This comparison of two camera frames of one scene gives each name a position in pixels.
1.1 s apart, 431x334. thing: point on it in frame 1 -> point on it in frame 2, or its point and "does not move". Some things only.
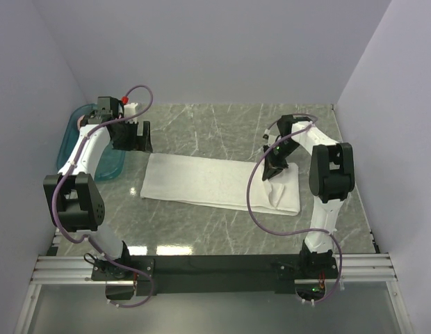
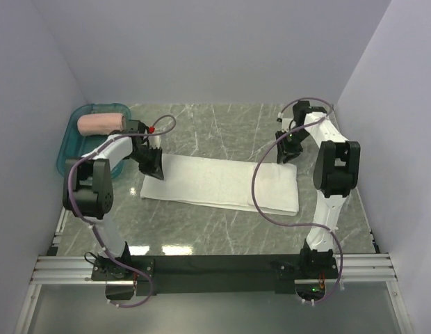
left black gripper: x=137 y=142 -> x=155 y=168
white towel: x=222 y=182 does not move
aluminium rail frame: x=373 y=267 does not move
